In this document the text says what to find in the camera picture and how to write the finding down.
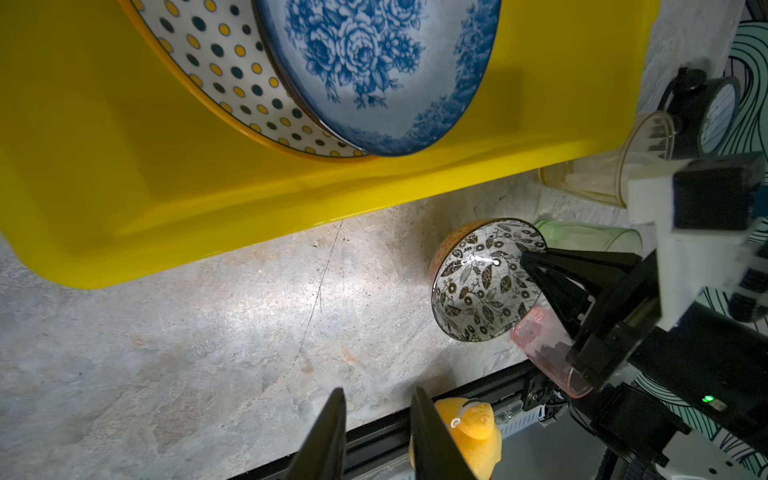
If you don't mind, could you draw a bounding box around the black alarm clock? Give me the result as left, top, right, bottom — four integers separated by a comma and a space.
658, 67, 741, 160

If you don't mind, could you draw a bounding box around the yellow plastic bin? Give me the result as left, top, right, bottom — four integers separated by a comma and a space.
1, 1, 660, 289

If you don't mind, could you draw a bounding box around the amber plastic cup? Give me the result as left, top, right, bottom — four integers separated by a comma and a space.
539, 111, 675, 208

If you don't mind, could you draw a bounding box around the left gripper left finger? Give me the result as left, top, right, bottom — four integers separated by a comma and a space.
285, 388, 346, 480

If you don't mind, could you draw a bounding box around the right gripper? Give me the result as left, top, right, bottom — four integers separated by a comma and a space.
520, 249, 661, 390

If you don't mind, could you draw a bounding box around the yellow plush bear red dress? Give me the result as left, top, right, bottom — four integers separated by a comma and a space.
409, 397, 502, 479

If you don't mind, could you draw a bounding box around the pink plastic cup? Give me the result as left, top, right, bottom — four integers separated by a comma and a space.
511, 306, 593, 399

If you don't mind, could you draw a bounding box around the black leaf patterned bowl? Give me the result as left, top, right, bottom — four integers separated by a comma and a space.
429, 218, 547, 342

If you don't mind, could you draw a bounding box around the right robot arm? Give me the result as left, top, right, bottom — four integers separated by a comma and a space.
520, 249, 767, 479

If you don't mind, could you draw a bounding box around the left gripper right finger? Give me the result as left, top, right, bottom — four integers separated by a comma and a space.
410, 387, 475, 480

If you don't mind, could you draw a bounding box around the blue floral bowl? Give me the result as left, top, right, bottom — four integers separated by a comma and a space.
252, 0, 501, 157

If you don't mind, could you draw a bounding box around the dotted plate yellow rim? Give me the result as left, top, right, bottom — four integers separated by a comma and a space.
120, 0, 366, 161

